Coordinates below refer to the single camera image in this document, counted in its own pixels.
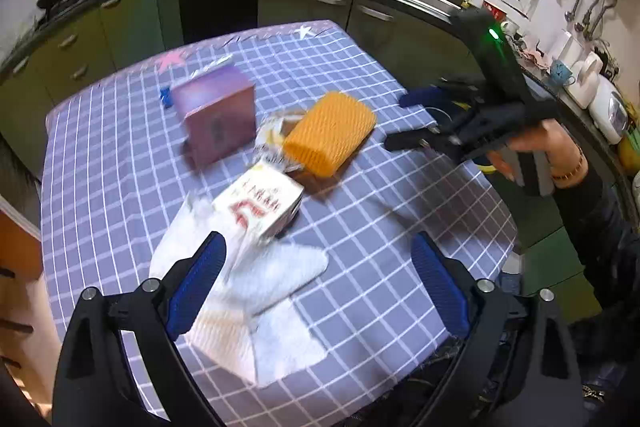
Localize yellow foam fruit net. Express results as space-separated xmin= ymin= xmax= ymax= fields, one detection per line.
xmin=282 ymin=91 xmax=378 ymax=178

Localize black built-in appliance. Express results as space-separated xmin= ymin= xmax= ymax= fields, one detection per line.
xmin=177 ymin=0 xmax=261 ymax=45

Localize white paper towel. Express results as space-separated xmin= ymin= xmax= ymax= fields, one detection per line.
xmin=149 ymin=197 xmax=331 ymax=390

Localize white milk carton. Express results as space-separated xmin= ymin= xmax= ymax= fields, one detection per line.
xmin=212 ymin=159 xmax=305 ymax=248

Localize red printed mug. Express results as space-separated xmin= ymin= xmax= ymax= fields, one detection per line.
xmin=482 ymin=2 xmax=506 ymax=26

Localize white jug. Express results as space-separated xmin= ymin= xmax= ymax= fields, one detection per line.
xmin=557 ymin=29 xmax=586 ymax=62

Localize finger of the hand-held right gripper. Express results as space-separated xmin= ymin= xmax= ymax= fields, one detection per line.
xmin=384 ymin=129 xmax=451 ymax=154
xmin=398 ymin=88 xmax=461 ymax=108

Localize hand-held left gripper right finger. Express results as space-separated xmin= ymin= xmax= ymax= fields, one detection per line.
xmin=410 ymin=231 xmax=586 ymax=427

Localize blue checked tablecloth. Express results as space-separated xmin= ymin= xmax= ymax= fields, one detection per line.
xmin=40 ymin=21 xmax=521 ymax=423

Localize white rice cooker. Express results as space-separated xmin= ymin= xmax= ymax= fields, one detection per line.
xmin=587 ymin=77 xmax=629 ymax=145

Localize person's right hand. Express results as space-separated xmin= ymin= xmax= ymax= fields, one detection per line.
xmin=487 ymin=119 xmax=586 ymax=184

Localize snack wrapper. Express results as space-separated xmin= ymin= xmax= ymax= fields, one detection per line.
xmin=255 ymin=109 xmax=313 ymax=172

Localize purple cardboard box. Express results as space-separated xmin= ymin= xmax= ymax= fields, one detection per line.
xmin=171 ymin=66 xmax=257 ymax=168

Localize beaded bracelet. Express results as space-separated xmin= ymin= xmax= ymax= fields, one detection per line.
xmin=550 ymin=144 xmax=587 ymax=181

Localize green lower cabinets under sink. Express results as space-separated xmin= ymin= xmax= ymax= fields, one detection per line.
xmin=257 ymin=0 xmax=621 ymax=308

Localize green lower cabinets with drawers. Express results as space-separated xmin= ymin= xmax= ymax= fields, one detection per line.
xmin=0 ymin=0 xmax=181 ymax=178

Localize pink cloth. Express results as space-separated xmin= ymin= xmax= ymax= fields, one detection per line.
xmin=517 ymin=44 xmax=551 ymax=70

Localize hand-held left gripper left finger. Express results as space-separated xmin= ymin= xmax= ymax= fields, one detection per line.
xmin=52 ymin=231 xmax=228 ymax=427

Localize light blue mug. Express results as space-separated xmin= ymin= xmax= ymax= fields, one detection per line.
xmin=550 ymin=59 xmax=576 ymax=88

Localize person's right forearm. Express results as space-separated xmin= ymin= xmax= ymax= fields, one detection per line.
xmin=552 ymin=157 xmax=640 ymax=323

